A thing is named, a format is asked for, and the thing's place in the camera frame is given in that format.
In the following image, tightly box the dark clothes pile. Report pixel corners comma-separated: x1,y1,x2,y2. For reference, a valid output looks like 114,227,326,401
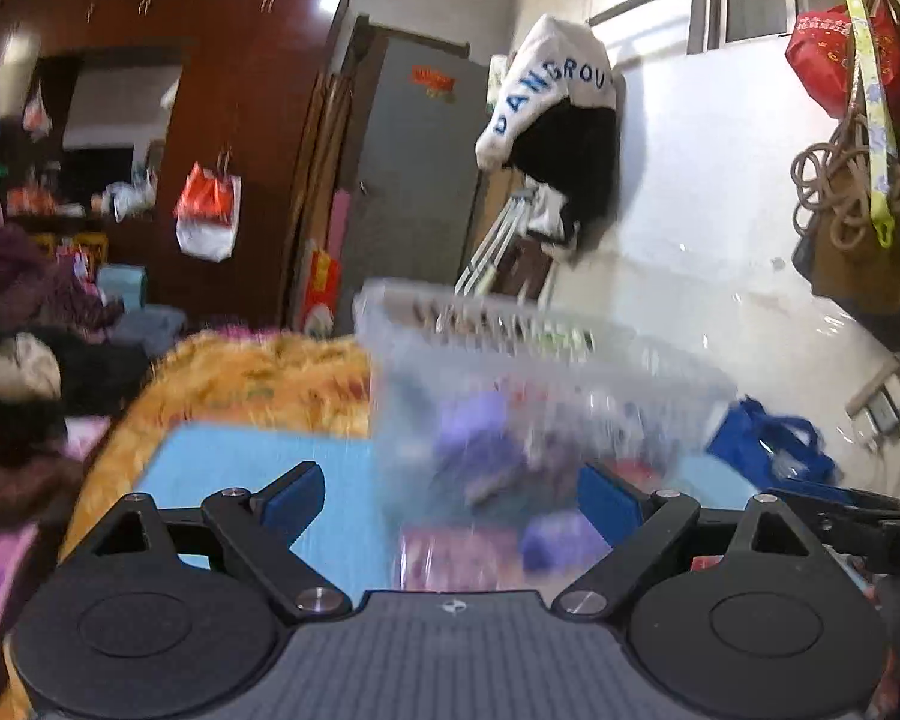
0,224,151,528

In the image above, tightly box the purple small box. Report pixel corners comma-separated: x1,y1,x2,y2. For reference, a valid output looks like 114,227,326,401
520,511,611,574

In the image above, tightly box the white black hanging garment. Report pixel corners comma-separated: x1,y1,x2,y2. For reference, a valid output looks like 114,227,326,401
475,15,617,259

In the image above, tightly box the brown hanging bag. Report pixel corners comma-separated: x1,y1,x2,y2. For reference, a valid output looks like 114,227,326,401
790,0,900,353

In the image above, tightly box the red hanging plastic bag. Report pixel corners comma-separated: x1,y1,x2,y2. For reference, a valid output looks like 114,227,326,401
785,0,900,125

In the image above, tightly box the yellow patterned strap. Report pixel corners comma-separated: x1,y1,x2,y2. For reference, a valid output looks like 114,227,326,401
827,0,898,249

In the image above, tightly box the grey metal door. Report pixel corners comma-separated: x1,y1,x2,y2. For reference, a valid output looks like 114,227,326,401
336,13,494,335

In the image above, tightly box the blue fabric tote bag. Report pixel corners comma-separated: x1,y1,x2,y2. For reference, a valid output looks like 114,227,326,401
706,397,837,491

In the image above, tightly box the coiled beige rope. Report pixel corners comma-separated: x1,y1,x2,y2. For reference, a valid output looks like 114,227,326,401
790,110,900,252

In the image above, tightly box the dark red wooden wardrobe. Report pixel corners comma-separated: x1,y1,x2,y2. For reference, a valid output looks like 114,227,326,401
0,0,349,327

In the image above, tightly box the red white plastic bag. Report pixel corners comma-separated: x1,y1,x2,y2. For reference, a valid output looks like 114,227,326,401
173,163,242,263

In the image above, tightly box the wall power socket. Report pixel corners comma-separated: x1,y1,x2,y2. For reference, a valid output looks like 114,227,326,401
845,358,900,452

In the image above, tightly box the clear plastic perforated basket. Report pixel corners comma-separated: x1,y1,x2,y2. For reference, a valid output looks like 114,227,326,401
352,278,738,542

